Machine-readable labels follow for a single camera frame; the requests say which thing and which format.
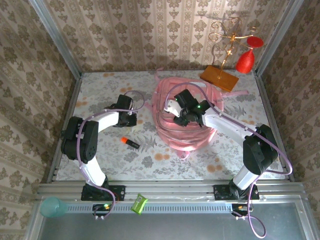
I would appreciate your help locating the pink backpack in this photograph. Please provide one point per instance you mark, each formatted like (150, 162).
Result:
(187, 140)

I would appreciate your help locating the black marker orange cap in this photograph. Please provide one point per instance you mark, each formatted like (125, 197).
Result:
(131, 143)

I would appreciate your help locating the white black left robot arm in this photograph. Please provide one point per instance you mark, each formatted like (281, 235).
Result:
(105, 120)

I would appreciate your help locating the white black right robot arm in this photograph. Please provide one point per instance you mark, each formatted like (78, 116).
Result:
(225, 122)

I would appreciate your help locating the floral table cloth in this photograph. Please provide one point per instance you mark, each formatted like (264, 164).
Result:
(100, 85)

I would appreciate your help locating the red cone ornament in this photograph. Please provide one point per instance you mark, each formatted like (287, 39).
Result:
(245, 62)

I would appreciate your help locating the red disc ornament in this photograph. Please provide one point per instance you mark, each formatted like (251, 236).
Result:
(255, 42)

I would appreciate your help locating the small green box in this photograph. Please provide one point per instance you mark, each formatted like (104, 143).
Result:
(139, 203)

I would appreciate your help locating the small black controller board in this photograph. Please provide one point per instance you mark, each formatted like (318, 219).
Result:
(100, 208)
(236, 208)

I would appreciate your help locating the grey metal sheet panel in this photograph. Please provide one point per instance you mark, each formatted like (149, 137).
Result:
(175, 227)

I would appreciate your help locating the teal plastic cup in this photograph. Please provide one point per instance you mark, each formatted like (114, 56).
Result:
(51, 207)

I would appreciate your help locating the aluminium side rail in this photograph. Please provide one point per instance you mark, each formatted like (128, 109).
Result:
(266, 100)
(72, 100)

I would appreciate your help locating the aluminium front frame rail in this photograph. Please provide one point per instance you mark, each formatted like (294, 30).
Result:
(175, 190)

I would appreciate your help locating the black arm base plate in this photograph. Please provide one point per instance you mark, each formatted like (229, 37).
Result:
(220, 192)
(121, 189)

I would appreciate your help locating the aluminium frame post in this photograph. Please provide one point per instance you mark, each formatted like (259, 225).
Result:
(277, 37)
(56, 37)

